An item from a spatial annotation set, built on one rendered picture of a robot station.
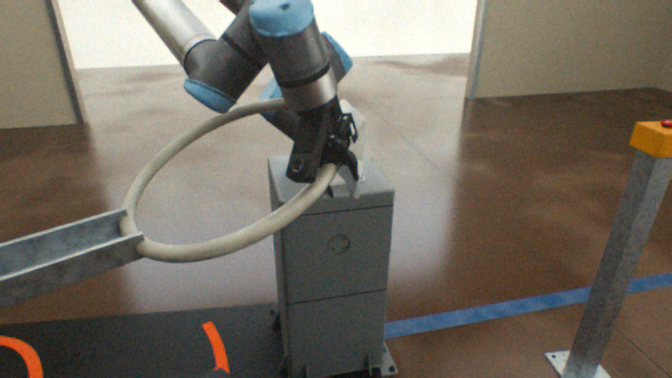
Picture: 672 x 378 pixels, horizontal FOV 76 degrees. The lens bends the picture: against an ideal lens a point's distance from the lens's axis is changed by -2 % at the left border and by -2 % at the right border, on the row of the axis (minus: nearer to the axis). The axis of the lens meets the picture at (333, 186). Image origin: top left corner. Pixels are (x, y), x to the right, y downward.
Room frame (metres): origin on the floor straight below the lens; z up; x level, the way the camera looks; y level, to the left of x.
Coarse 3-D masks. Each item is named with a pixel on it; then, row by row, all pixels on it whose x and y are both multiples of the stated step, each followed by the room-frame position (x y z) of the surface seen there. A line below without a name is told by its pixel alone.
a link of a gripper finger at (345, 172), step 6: (360, 162) 0.75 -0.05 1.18; (342, 168) 0.70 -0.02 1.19; (348, 168) 0.69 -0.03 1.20; (360, 168) 0.74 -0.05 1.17; (342, 174) 0.70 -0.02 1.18; (348, 174) 0.70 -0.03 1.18; (360, 174) 0.74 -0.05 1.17; (348, 180) 0.70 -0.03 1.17; (354, 180) 0.70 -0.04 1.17; (348, 186) 0.71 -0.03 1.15; (354, 186) 0.70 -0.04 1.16; (354, 192) 0.71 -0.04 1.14
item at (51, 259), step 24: (96, 216) 0.70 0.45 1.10; (120, 216) 0.72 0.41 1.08; (24, 240) 0.62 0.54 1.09; (48, 240) 0.64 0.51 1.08; (72, 240) 0.66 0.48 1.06; (96, 240) 0.68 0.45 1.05; (120, 240) 0.62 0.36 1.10; (0, 264) 0.60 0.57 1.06; (24, 264) 0.61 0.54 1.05; (48, 264) 0.55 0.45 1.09; (72, 264) 0.57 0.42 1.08; (96, 264) 0.59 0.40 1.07; (120, 264) 0.61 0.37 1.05; (0, 288) 0.51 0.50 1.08; (24, 288) 0.53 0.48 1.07; (48, 288) 0.54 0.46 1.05
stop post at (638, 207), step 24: (648, 144) 1.26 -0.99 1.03; (648, 168) 1.25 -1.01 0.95; (624, 192) 1.31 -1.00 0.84; (648, 192) 1.24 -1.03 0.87; (624, 216) 1.28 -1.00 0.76; (648, 216) 1.24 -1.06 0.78; (624, 240) 1.25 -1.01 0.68; (600, 264) 1.31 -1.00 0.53; (624, 264) 1.24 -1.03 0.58; (600, 288) 1.28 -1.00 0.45; (624, 288) 1.25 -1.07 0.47; (600, 312) 1.24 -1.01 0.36; (576, 336) 1.31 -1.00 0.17; (600, 336) 1.24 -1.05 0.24; (552, 360) 1.33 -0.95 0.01; (576, 360) 1.27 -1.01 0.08
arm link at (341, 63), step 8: (216, 0) 1.29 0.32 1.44; (224, 0) 1.27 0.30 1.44; (232, 0) 1.27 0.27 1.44; (240, 0) 1.27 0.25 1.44; (232, 8) 1.28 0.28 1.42; (320, 32) 1.46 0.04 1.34; (328, 40) 1.41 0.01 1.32; (328, 48) 1.39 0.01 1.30; (336, 48) 1.39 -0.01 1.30; (328, 56) 1.38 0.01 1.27; (336, 56) 1.39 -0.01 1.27; (344, 56) 1.39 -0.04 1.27; (336, 64) 1.39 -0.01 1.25; (344, 64) 1.40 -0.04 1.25; (352, 64) 1.43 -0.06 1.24; (336, 72) 1.39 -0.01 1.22; (344, 72) 1.41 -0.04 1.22
